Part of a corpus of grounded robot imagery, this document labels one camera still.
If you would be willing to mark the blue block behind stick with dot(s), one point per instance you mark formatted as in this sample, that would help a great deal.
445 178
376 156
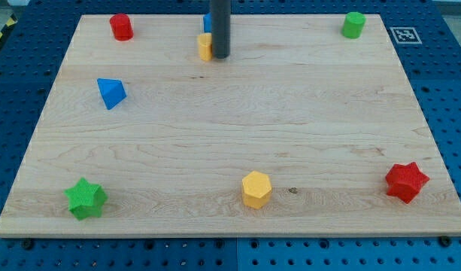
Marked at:
207 23

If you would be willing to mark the green cylinder block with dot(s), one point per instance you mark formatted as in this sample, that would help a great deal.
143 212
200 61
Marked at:
353 25

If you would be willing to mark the light wooden board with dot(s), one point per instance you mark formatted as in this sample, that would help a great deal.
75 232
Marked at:
324 116

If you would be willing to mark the red star block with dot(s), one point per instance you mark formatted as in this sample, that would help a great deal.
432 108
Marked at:
405 181

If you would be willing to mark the green star block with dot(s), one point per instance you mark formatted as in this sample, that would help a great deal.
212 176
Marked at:
86 199

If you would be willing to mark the yellow block near stick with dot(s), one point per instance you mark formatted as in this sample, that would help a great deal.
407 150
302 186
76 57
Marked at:
204 42

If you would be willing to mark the red cylinder block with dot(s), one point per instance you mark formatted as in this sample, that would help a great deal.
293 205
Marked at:
121 27

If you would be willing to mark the yellow hexagon block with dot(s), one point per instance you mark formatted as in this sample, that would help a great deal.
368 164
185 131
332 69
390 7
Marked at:
256 190

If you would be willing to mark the yellow black hazard tape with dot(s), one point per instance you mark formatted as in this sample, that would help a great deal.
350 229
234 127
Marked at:
7 29

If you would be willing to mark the blue pyramid block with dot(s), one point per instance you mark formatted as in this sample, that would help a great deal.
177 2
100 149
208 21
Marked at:
112 91

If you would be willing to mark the white fiducial marker tag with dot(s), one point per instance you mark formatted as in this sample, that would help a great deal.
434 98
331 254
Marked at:
405 35

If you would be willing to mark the grey cylindrical robot arm stick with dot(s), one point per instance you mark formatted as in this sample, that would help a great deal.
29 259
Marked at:
220 27

